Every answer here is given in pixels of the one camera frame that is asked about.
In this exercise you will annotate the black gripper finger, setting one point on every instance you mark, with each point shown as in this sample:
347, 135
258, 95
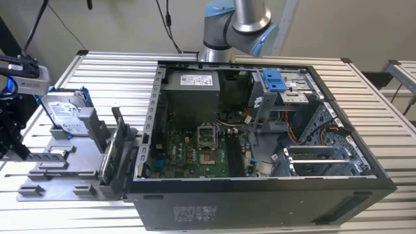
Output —
19, 143

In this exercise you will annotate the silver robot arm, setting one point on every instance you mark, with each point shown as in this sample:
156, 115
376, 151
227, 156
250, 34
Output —
250, 19

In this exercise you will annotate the black RAM slot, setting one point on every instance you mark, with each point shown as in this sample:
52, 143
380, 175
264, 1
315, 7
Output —
238, 156
230, 156
234, 156

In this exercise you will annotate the hard disk in blue carrier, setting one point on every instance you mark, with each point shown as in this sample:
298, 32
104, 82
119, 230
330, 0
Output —
64, 112

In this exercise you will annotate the grey parts rack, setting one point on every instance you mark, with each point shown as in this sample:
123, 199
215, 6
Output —
82, 163

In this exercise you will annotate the black graphics card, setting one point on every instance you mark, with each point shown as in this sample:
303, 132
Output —
116, 151

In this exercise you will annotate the black stand pole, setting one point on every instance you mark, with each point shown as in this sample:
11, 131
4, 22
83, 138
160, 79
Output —
8, 36

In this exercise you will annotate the green motherboard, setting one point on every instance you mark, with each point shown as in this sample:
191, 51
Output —
191, 168

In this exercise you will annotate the grey power supply unit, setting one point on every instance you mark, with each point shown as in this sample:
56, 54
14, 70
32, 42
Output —
191, 102

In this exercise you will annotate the CPU socket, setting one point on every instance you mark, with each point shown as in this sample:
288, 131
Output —
208, 158

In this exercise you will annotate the metal locking lever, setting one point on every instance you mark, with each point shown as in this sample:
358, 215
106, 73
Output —
218, 137

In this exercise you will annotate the black PC case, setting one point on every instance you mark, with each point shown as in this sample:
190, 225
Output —
227, 207

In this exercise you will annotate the white power connector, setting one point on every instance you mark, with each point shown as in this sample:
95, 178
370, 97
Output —
259, 102

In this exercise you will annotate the metal drive cage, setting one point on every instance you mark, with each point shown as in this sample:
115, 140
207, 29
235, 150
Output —
270, 104

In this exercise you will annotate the metal disk bay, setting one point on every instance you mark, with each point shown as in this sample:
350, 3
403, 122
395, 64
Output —
312, 161

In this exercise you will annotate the metal slat side table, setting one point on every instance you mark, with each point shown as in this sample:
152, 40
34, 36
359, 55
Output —
403, 70

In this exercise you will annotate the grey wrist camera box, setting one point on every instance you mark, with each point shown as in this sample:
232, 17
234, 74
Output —
31, 83

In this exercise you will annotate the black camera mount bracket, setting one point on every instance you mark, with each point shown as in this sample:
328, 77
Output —
7, 59

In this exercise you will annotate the blue plastic drive bracket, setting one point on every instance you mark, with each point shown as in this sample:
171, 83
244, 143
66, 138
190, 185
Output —
271, 80

